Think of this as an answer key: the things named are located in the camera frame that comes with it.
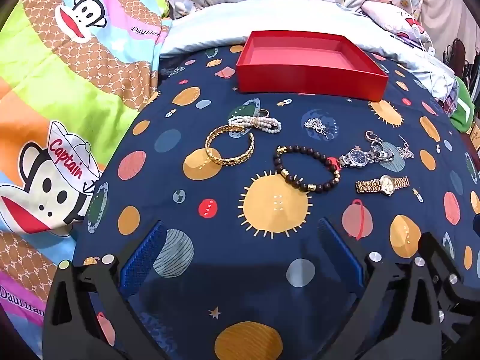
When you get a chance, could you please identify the beige curtain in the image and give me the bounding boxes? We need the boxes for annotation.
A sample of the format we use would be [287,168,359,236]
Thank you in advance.
[412,0,477,42]

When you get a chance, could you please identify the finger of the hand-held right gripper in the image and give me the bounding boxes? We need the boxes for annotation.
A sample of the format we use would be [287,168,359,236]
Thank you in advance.
[418,232,480,346]

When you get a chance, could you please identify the dark wooden chair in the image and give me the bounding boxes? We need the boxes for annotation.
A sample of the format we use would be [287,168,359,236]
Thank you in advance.
[442,37,473,83]

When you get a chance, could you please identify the colourful monkey print blanket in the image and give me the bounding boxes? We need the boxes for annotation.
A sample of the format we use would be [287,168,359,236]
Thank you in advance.
[0,0,173,360]

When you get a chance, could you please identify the gold chain bangle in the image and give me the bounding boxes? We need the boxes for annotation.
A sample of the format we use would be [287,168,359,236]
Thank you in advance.
[204,124,256,166]

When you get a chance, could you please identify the dark bead bracelet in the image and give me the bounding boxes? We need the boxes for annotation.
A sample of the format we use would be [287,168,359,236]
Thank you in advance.
[273,144,342,193]

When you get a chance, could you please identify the light blue quilt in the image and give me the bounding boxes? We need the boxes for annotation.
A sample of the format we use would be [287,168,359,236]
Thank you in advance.
[161,0,458,83]

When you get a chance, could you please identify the navy planet print blanket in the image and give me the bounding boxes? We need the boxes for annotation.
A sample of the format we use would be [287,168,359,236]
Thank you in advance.
[71,43,480,360]

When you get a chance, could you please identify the pink cartoon pillow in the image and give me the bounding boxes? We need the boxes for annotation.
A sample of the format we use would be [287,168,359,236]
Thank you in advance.
[362,0,428,42]

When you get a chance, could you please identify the silver wrist watch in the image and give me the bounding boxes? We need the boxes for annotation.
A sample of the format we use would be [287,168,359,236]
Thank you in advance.
[338,143,394,167]

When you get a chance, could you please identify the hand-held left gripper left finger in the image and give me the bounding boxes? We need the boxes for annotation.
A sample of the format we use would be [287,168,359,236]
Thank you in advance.
[42,220,167,360]

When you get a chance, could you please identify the silver pendant chain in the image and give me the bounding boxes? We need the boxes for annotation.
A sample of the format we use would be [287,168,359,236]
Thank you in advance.
[397,135,415,160]

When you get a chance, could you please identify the red cardboard box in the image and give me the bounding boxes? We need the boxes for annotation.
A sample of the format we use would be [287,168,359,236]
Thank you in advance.
[235,31,389,102]

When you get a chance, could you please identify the white charging cable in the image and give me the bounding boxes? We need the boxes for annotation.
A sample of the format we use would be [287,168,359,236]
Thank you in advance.
[407,0,437,53]

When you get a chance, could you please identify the silver chain necklace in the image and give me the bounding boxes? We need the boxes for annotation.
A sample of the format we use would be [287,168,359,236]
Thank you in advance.
[303,117,335,140]

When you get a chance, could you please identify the white pearl bracelet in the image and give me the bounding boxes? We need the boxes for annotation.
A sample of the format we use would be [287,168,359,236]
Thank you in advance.
[228,109,283,134]

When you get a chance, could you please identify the gold wrist watch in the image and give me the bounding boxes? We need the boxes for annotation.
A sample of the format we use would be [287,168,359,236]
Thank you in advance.
[355,174,410,196]

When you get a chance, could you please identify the green cloth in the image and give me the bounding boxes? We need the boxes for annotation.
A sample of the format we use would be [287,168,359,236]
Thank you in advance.
[448,77,477,132]

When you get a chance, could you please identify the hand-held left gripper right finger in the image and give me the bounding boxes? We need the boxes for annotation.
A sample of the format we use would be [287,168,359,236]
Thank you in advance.
[318,217,443,360]

